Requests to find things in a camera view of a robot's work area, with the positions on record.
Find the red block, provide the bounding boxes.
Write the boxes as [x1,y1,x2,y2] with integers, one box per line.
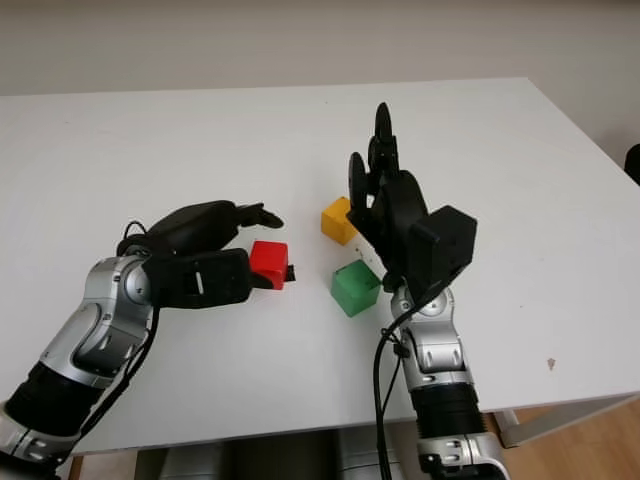
[249,240,290,292]

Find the grey robot thigh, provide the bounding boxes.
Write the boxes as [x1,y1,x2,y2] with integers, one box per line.
[157,442,236,480]
[334,427,426,480]

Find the grey left robot thigh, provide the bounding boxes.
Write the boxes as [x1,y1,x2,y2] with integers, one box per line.
[157,442,236,480]

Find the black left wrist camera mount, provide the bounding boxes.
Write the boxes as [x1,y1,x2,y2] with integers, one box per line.
[144,248,256,309]

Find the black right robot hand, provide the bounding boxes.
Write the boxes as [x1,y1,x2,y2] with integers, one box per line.
[346,102,431,281]

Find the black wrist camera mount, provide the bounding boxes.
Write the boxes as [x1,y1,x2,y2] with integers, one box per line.
[407,204,479,301]
[144,248,256,309]

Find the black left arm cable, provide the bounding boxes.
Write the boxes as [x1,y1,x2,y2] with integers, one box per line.
[74,219,164,451]

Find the grey right robot thigh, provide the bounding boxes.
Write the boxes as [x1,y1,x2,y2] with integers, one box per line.
[334,427,426,480]

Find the yellow block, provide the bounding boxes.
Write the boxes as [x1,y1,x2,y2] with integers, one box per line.
[320,196,361,246]

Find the green block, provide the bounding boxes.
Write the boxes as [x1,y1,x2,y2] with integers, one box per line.
[330,259,381,317]

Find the white table frame beam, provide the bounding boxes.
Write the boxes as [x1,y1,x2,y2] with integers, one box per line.
[492,394,640,449]

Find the dark grey robot pelvis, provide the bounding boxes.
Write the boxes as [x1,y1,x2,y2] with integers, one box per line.
[219,429,341,480]

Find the black chair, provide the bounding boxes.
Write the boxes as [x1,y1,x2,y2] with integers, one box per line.
[624,147,640,186]

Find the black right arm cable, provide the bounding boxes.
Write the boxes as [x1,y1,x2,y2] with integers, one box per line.
[372,277,451,480]

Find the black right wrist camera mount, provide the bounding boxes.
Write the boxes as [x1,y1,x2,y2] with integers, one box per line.
[407,204,479,301]

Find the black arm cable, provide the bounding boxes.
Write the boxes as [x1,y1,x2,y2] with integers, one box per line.
[74,219,164,451]
[372,277,451,480]

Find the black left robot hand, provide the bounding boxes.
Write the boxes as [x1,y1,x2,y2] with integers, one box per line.
[117,199,286,292]

